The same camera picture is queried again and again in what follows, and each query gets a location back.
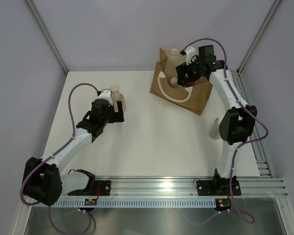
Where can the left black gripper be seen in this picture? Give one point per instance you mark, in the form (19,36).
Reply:
(116,116)

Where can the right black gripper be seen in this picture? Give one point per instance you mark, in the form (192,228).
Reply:
(181,70)

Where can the olive bottle white cap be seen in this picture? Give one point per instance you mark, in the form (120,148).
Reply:
(173,81)
(214,132)

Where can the beige pump soap bottle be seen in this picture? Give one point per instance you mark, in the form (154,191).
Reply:
(117,96)

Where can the green dish soap bottle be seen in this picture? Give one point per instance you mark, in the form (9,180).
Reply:
(189,84)

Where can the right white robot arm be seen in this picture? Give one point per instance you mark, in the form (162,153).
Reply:
(235,127)

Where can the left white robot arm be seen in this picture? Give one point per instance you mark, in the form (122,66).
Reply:
(61,156)

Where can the brown canvas tote bag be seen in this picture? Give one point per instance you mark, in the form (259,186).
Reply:
(192,98)

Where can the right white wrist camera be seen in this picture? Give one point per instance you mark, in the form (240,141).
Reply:
(190,53)

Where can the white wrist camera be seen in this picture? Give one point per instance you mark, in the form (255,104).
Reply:
(105,94)
(190,53)

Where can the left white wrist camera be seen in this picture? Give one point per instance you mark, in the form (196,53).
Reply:
(105,94)

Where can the white slotted cable duct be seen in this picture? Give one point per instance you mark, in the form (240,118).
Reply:
(136,203)

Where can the right side aluminium rail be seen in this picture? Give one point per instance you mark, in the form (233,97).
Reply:
(257,146)

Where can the right aluminium frame post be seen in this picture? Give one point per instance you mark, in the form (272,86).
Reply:
(262,29)

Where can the aluminium frame post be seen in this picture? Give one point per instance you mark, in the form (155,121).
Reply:
(262,29)
(46,34)

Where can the left aluminium frame post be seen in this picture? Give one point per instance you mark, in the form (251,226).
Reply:
(46,34)

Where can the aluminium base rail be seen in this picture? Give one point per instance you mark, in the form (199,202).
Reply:
(259,187)

